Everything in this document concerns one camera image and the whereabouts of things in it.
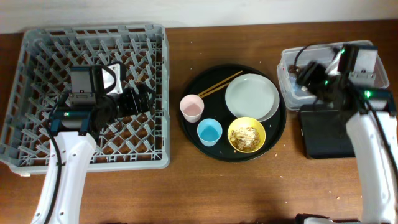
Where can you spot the round black serving tray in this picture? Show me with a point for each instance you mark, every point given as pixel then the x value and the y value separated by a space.
pixel 216 108

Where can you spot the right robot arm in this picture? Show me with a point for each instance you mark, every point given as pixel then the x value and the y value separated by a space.
pixel 371 123

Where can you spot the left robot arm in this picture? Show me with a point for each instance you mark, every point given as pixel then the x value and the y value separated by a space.
pixel 97 98

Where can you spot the wooden chopstick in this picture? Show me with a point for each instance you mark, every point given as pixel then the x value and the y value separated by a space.
pixel 226 80
pixel 215 90

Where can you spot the black rectangular waste tray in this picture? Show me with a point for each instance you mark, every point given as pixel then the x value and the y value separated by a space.
pixel 324 133

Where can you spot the pink plastic cup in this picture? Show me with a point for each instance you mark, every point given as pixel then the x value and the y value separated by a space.
pixel 192 107

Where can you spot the food scraps pile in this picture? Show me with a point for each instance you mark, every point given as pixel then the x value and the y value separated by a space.
pixel 245 139

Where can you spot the upper wooden chopstick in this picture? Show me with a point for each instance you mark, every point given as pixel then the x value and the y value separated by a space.
pixel 226 80

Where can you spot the clear plastic waste bin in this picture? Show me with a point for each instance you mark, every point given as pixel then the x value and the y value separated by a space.
pixel 295 96

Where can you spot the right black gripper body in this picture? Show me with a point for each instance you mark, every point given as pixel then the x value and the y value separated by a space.
pixel 319 81

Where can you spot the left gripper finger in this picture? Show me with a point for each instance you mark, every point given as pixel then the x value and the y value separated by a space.
pixel 143 88
pixel 147 102

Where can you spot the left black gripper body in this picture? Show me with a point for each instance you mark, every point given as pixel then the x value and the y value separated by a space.
pixel 122 104

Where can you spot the lower wooden chopstick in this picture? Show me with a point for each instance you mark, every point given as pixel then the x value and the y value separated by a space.
pixel 215 90

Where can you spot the yellow bowl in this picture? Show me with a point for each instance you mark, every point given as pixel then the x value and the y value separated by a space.
pixel 244 122

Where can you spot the grey round plate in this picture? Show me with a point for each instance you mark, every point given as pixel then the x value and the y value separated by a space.
pixel 252 95

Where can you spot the grey plastic dishwasher rack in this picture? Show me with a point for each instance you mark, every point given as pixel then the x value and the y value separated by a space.
pixel 35 71

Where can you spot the light blue plastic cup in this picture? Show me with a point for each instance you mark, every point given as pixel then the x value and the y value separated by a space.
pixel 209 132

